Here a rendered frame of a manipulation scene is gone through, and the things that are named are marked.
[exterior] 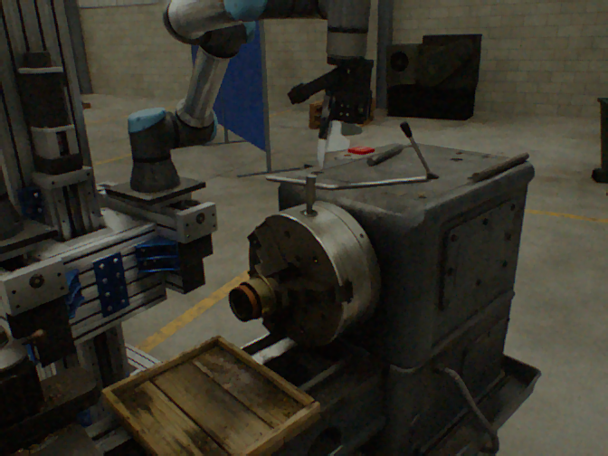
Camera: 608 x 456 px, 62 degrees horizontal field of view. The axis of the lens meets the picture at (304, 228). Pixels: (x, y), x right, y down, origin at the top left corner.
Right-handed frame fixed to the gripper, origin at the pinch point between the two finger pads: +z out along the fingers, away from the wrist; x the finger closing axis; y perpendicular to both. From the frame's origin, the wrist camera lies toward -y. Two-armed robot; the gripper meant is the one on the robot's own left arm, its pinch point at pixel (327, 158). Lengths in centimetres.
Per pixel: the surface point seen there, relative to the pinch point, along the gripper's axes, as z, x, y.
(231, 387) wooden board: 48, -20, -14
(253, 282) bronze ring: 24.1, -13.6, -10.8
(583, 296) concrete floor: 137, 216, 119
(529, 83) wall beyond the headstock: 114, 989, 149
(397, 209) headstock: 10.8, 5.1, 14.7
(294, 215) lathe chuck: 12.5, -2.9, -5.9
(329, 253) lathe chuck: 16.8, -8.9, 3.7
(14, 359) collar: 24, -49, -37
